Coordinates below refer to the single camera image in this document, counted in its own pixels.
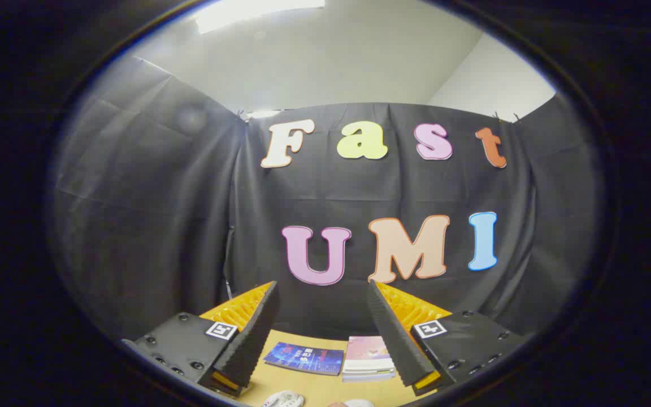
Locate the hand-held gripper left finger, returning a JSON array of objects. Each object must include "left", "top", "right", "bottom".
[{"left": 121, "top": 280, "right": 281, "bottom": 397}]

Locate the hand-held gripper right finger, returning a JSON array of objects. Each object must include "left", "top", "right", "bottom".
[{"left": 367, "top": 279, "right": 531, "bottom": 397}]

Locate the pink cover book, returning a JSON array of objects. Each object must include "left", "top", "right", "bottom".
[{"left": 344, "top": 336, "right": 395, "bottom": 374}]

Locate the blue cover book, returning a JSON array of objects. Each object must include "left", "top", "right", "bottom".
[{"left": 263, "top": 342, "right": 345, "bottom": 376}]

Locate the ceiling light panel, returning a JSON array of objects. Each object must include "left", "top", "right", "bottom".
[{"left": 194, "top": 0, "right": 326, "bottom": 34}]

